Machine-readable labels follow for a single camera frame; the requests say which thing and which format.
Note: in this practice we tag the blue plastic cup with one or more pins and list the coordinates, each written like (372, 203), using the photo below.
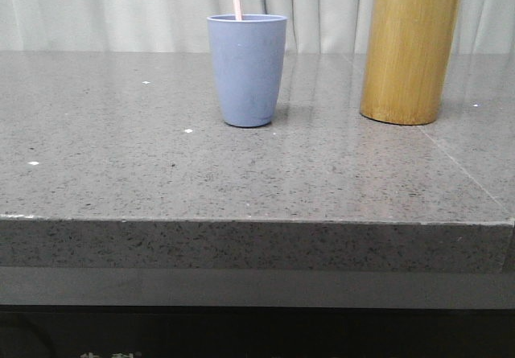
(247, 59)

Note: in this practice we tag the bamboo cylinder holder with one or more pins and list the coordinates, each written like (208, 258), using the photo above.
(408, 52)

